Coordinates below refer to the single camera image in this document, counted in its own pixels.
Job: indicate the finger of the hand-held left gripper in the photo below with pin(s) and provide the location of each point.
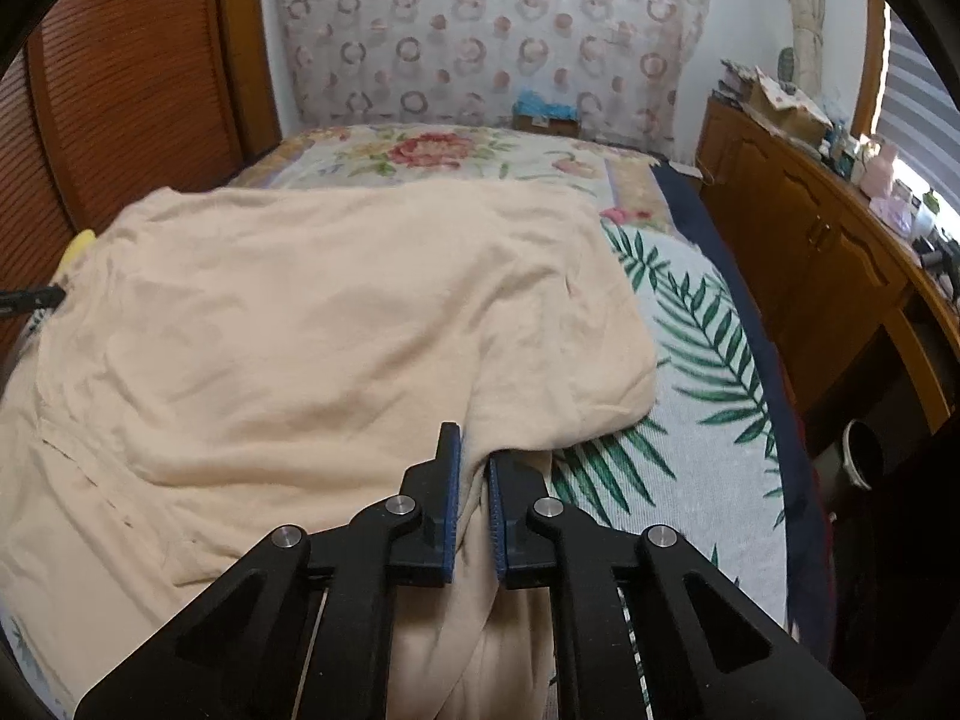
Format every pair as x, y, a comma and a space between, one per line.
34, 298

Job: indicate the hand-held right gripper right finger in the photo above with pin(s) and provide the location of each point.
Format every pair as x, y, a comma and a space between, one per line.
496, 517

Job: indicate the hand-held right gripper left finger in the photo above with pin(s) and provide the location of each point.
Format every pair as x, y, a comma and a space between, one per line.
448, 502

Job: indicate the beige printed T-shirt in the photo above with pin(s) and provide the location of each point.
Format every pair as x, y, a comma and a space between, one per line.
300, 330

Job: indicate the yellow plush toy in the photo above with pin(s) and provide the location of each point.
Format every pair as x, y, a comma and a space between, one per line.
79, 247

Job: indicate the wooden louvred wardrobe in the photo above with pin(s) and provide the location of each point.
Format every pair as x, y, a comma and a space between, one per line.
135, 90

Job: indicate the palm leaf blanket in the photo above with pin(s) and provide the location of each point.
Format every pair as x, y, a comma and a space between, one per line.
705, 405

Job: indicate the floral blanket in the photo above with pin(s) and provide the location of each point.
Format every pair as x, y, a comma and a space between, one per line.
420, 154

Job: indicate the dark bucket with white rim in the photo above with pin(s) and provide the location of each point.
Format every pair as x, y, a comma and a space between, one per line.
862, 457

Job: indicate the small cardboard box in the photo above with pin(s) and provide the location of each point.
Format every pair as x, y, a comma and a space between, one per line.
547, 126

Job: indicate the blue crumpled bag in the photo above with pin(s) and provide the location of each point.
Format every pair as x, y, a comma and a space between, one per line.
544, 103

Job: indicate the wooden cabinet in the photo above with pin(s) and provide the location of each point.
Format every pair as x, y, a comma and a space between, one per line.
810, 202

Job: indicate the circle pattern sheer curtain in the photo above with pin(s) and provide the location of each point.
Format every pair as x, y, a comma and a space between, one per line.
487, 30

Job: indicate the pile of folded cloth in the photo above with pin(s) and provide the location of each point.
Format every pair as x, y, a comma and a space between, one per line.
735, 81

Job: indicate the lilac plastic container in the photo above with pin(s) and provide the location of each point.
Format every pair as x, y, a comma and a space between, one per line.
892, 211

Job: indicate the open cardboard box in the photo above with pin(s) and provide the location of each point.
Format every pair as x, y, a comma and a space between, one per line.
787, 109

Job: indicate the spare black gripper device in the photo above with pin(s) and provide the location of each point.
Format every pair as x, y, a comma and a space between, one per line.
941, 259

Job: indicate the small desk fan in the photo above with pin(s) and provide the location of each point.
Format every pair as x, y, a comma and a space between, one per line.
786, 64

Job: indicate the tied cream curtain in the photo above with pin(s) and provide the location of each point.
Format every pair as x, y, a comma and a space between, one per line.
806, 30

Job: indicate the grey zebra window blind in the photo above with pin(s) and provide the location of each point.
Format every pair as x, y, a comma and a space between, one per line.
919, 75

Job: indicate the wooden window frame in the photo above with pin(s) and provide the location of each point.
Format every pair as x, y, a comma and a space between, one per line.
870, 60

